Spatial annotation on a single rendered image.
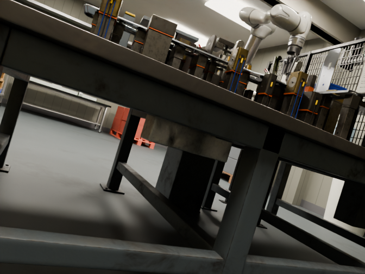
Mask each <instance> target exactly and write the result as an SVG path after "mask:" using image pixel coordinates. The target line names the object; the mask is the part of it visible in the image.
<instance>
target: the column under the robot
mask: <svg viewBox="0 0 365 274"><path fill-rule="evenodd" d="M215 161H216V160H214V159H210V158H207V157H203V156H200V155H196V154H193V153H189V152H185V151H182V150H178V149H175V148H171V147H167V151H166V154H165V158H164V160H163V163H162V167H161V170H160V174H159V177H158V181H157V183H156V187H155V188H156V189H157V190H158V191H159V192H161V193H162V194H163V195H164V196H165V197H166V198H168V199H169V200H170V201H171V202H172V203H173V204H175V205H176V206H177V207H178V208H179V209H180V210H187V211H192V212H196V213H200V209H201V206H202V202H203V199H204V196H205V193H206V189H207V186H208V183H209V180H210V177H211V173H212V170H213V166H214V164H215Z"/></svg>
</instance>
